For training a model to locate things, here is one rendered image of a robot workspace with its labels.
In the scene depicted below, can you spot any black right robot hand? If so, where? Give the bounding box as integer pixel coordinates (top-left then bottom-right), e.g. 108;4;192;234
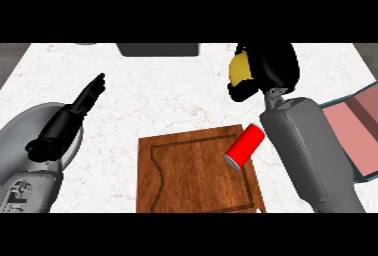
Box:
226;43;301;103

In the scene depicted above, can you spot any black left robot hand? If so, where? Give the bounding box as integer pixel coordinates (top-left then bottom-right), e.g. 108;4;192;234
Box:
24;72;108;164

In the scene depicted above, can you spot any yellow lemon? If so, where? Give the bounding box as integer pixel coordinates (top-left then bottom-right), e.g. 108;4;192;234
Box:
229;50;256;87

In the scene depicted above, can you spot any pink cardboard box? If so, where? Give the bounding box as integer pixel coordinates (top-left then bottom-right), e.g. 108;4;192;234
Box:
318;80;378;183

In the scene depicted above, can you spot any brown wooden cutting board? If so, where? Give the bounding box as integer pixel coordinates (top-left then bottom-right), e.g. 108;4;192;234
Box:
136;124;267;214

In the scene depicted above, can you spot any dark grey appliance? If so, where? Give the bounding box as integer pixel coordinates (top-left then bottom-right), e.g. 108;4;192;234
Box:
115;43;201;58

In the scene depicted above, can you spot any red can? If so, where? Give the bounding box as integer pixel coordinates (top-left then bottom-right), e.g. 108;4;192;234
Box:
223;123;267;171

